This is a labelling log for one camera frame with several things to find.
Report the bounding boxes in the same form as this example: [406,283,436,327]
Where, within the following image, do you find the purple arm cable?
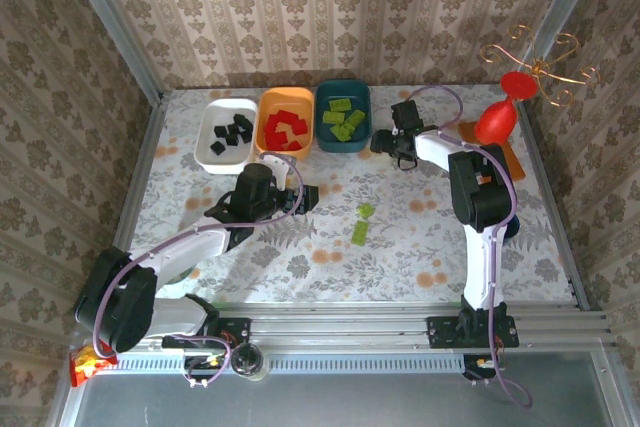
[407,85,534,408]
[92,151,306,391]

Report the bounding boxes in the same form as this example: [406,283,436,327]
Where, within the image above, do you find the gold wire ornament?
[480,24,601,108]

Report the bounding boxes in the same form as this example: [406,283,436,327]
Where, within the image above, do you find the black connector box with wires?
[462,354,506,382]
[182,354,226,382]

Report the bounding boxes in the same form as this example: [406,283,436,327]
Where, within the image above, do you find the aluminium side rail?
[517,96,591,311]
[93,96,166,316]

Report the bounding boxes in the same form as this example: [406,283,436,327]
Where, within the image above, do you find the aluminium frame post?
[519,0,609,113]
[55,0,164,107]

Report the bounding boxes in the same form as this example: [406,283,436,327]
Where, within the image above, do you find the teal plastic container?
[314,79,372,153]

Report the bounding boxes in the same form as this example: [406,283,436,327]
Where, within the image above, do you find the dark blue round object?
[502,216,522,247]

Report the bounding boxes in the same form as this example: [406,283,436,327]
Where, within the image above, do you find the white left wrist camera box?
[262,152,296,193]

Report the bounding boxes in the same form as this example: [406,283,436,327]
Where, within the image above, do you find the white plastic container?
[193,98,259,176]

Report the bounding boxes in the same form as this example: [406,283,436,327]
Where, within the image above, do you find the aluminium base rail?
[74,299,619,352]

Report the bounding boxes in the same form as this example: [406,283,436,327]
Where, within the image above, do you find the red goblet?
[473,70,540,147]

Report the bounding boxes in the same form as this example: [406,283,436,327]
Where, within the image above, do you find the white slotted cable duct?
[117,351,466,374]

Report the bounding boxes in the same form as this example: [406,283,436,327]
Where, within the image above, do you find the orange plastic container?
[253,86,315,161]

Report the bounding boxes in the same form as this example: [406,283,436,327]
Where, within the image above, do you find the orange wooden board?
[457,119,527,183]

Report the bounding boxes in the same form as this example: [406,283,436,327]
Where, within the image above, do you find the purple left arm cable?
[92,151,306,391]

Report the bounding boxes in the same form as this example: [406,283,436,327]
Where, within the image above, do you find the red and yellow toy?
[69,341,119,388]

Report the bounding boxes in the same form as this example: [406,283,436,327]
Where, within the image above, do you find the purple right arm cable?
[407,85,534,408]

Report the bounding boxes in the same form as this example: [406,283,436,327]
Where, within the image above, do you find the clear glass jar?
[230,341,271,382]

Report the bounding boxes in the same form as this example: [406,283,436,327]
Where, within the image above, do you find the floral tablecloth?
[97,84,576,306]

